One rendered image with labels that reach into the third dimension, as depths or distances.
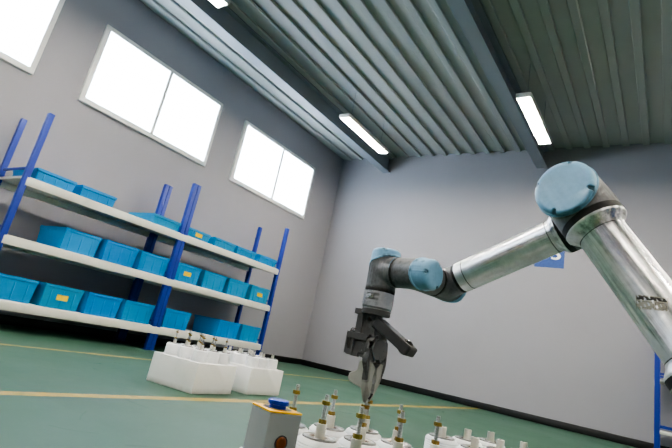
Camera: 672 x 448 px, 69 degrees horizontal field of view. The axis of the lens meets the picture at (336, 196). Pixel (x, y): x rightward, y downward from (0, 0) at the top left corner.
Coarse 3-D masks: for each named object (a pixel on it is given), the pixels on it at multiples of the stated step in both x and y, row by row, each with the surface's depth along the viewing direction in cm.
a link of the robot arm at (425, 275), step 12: (396, 264) 117; (408, 264) 114; (420, 264) 112; (432, 264) 112; (396, 276) 116; (408, 276) 113; (420, 276) 111; (432, 276) 112; (444, 276) 119; (408, 288) 116; (420, 288) 113; (432, 288) 112
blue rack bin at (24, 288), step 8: (0, 280) 417; (8, 280) 422; (16, 280) 427; (24, 280) 432; (32, 280) 437; (0, 288) 417; (8, 288) 422; (16, 288) 427; (24, 288) 432; (32, 288) 438; (0, 296) 417; (8, 296) 422; (16, 296) 427; (24, 296) 432
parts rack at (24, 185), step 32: (32, 160) 434; (32, 192) 487; (64, 192) 457; (192, 192) 580; (128, 224) 569; (64, 256) 457; (224, 256) 674; (192, 288) 579; (96, 320) 482; (160, 320) 543; (256, 352) 674
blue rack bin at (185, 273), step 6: (180, 264) 570; (186, 264) 577; (180, 270) 571; (186, 270) 578; (192, 270) 585; (198, 270) 592; (180, 276) 571; (186, 276) 578; (192, 276) 585; (198, 276) 593; (186, 282) 579; (192, 282) 585
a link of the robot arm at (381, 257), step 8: (376, 248) 123; (384, 248) 122; (376, 256) 122; (384, 256) 121; (392, 256) 121; (400, 256) 123; (376, 264) 121; (384, 264) 119; (368, 272) 122; (376, 272) 120; (384, 272) 118; (368, 280) 121; (376, 280) 119; (384, 280) 119; (368, 288) 120; (376, 288) 119; (384, 288) 118; (392, 288) 120
